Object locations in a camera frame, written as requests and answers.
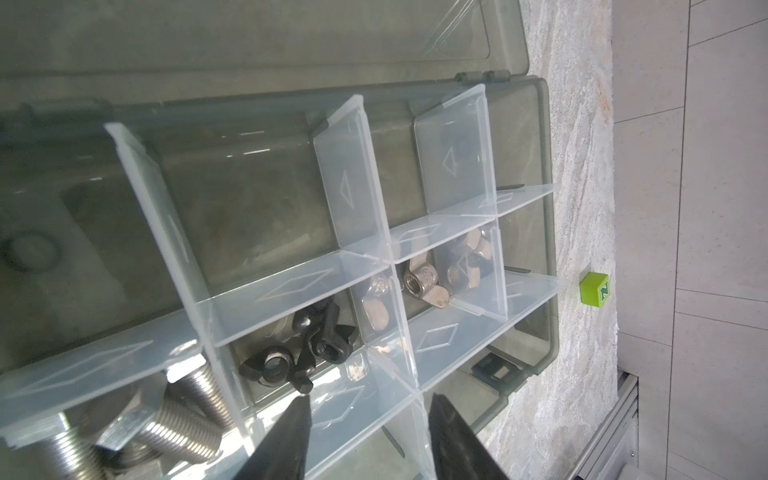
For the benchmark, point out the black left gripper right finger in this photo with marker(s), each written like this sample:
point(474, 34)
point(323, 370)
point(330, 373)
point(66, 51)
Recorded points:
point(457, 452)

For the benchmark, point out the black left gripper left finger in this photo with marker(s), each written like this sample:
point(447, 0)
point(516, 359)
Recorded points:
point(283, 452)

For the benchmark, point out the black wing nut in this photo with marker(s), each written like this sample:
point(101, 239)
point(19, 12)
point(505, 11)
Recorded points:
point(329, 340)
point(275, 366)
point(308, 319)

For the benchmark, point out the silver hex bolt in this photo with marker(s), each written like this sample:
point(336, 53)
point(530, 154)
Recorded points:
point(145, 414)

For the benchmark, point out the silver wing nut front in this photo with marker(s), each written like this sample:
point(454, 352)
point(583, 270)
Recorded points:
point(421, 280)

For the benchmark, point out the silver wing nut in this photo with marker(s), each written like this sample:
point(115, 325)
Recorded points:
point(421, 280)
point(374, 303)

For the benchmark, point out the green plastic organizer box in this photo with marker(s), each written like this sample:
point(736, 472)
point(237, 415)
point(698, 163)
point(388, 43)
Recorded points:
point(180, 177)

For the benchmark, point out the green sticker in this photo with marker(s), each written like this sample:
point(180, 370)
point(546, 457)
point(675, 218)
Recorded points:
point(595, 289)

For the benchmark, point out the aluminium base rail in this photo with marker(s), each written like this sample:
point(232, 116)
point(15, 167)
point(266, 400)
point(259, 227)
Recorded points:
point(616, 442)

